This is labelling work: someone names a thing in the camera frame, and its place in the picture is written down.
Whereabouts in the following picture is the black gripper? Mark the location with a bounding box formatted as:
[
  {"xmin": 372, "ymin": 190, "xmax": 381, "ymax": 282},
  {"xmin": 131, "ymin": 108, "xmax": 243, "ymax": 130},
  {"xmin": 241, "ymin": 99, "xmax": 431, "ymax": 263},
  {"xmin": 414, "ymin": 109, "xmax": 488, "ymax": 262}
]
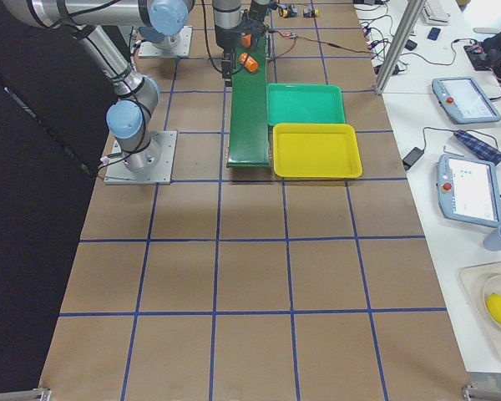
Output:
[{"xmin": 212, "ymin": 0, "xmax": 251, "ymax": 86}]

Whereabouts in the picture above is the orange cylinder labelled 4680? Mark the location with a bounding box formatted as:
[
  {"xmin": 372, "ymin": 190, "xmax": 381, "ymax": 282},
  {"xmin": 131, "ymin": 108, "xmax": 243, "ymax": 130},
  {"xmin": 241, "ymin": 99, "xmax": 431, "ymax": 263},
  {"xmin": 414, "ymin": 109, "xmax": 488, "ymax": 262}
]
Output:
[{"xmin": 239, "ymin": 53, "xmax": 259, "ymax": 73}]

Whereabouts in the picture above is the plain orange cylinder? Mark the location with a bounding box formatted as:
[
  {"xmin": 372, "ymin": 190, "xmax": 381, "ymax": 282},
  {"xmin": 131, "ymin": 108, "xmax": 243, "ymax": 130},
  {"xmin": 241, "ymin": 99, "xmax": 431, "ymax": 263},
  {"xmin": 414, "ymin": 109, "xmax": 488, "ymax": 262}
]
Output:
[{"xmin": 241, "ymin": 33, "xmax": 252, "ymax": 48}]

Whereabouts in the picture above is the yellow push button switch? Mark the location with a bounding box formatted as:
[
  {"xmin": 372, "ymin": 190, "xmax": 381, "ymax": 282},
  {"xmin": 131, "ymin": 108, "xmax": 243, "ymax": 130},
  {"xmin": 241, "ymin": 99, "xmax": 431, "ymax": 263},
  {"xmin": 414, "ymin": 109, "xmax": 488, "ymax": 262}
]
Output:
[{"xmin": 278, "ymin": 3, "xmax": 298, "ymax": 18}]

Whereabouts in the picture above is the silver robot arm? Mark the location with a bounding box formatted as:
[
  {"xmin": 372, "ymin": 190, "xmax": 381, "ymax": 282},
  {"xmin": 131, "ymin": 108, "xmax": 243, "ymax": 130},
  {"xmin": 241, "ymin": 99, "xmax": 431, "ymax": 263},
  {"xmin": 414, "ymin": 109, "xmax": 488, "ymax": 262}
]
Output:
[
  {"xmin": 3, "ymin": 1, "xmax": 195, "ymax": 173},
  {"xmin": 139, "ymin": 1, "xmax": 253, "ymax": 87}
]

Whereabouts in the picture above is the green plastic tray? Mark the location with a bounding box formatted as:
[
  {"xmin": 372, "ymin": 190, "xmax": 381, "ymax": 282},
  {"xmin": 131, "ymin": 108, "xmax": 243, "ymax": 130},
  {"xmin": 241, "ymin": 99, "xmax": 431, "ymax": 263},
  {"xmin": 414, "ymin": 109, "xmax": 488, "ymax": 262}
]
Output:
[{"xmin": 267, "ymin": 84, "xmax": 346, "ymax": 126}]

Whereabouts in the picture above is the green conveyor belt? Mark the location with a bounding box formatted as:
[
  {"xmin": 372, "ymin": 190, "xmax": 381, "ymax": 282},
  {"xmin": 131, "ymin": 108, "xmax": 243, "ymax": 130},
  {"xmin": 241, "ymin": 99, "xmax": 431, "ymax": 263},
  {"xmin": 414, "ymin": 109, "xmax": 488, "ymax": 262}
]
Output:
[{"xmin": 226, "ymin": 38, "xmax": 270, "ymax": 168}]

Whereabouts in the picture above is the yellow plastic tray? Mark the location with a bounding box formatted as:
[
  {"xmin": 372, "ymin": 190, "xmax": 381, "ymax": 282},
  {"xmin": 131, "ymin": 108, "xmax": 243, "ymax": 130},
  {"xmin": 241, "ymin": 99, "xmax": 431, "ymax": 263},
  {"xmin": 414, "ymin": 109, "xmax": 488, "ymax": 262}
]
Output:
[{"xmin": 272, "ymin": 123, "xmax": 362, "ymax": 179}]

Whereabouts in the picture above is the black power adapter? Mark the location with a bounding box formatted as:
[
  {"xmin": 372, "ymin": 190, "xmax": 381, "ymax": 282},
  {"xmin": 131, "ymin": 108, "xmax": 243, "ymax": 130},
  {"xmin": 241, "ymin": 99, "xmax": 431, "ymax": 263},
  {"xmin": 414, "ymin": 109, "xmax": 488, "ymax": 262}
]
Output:
[{"xmin": 402, "ymin": 147, "xmax": 424, "ymax": 170}]

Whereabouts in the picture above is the upper teach pendant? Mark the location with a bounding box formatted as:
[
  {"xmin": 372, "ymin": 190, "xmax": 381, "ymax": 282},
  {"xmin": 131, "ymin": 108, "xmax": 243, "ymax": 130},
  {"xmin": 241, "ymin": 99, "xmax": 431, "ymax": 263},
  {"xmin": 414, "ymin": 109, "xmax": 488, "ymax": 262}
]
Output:
[{"xmin": 431, "ymin": 76, "xmax": 501, "ymax": 124}]

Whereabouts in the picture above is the teach pendant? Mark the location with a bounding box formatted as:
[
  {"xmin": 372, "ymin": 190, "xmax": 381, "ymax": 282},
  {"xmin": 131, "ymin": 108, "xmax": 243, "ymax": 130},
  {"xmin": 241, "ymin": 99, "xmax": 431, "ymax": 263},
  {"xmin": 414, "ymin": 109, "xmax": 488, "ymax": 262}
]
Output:
[
  {"xmin": 436, "ymin": 154, "xmax": 501, "ymax": 228},
  {"xmin": 431, "ymin": 76, "xmax": 501, "ymax": 124}
]

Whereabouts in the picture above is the lower teach pendant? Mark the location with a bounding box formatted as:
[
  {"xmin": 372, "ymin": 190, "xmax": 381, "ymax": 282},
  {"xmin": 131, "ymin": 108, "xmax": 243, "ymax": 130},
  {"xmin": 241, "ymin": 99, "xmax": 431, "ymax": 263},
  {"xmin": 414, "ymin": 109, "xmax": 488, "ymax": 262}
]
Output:
[{"xmin": 436, "ymin": 154, "xmax": 501, "ymax": 228}]

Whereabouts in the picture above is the blue plaid cloth pouch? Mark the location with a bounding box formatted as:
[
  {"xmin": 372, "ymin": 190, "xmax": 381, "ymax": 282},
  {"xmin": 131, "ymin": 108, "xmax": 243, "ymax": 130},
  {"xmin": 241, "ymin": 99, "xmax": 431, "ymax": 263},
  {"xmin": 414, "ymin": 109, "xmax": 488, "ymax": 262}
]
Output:
[{"xmin": 453, "ymin": 130, "xmax": 501, "ymax": 165}]

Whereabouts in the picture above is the beige tray with bowl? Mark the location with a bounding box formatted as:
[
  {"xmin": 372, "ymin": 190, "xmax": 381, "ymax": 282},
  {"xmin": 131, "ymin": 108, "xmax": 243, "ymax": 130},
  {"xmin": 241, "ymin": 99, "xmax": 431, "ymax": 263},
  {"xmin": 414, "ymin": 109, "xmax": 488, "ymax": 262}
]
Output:
[{"xmin": 459, "ymin": 261, "xmax": 501, "ymax": 361}]

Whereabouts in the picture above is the yellow lemon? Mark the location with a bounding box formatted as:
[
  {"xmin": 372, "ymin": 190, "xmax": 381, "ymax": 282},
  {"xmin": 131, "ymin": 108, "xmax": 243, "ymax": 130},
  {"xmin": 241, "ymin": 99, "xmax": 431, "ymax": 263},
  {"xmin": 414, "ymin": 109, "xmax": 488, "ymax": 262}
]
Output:
[{"xmin": 485, "ymin": 293, "xmax": 501, "ymax": 324}]

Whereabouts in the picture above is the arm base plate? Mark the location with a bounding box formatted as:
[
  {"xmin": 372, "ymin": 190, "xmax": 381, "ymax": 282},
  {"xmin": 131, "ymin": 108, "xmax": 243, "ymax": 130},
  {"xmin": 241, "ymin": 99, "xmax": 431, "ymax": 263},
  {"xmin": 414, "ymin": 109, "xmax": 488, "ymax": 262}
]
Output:
[
  {"xmin": 139, "ymin": 26, "xmax": 193, "ymax": 58},
  {"xmin": 104, "ymin": 131, "xmax": 177, "ymax": 185}
]

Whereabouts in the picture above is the red black wire pair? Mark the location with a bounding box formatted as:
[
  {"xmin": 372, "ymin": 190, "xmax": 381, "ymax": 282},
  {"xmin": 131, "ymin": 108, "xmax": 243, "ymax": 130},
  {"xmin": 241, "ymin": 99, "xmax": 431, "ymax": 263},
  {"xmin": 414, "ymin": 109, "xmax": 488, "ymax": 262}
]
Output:
[{"xmin": 268, "ymin": 28, "xmax": 377, "ymax": 63}]

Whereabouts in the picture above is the aluminium frame post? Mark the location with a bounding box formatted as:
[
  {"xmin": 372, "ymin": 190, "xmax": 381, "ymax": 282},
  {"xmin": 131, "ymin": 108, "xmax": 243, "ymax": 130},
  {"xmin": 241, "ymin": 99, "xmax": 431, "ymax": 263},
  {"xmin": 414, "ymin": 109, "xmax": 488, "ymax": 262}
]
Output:
[{"xmin": 374, "ymin": 0, "xmax": 424, "ymax": 95}]

